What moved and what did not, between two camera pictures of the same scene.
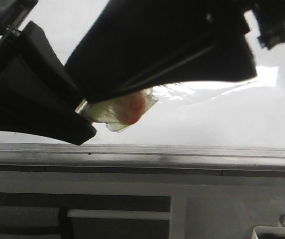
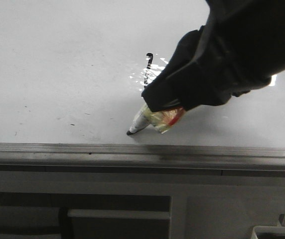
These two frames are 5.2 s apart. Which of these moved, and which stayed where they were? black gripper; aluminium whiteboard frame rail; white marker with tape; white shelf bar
Moved: white marker with tape; black gripper
Stayed: white shelf bar; aluminium whiteboard frame rail
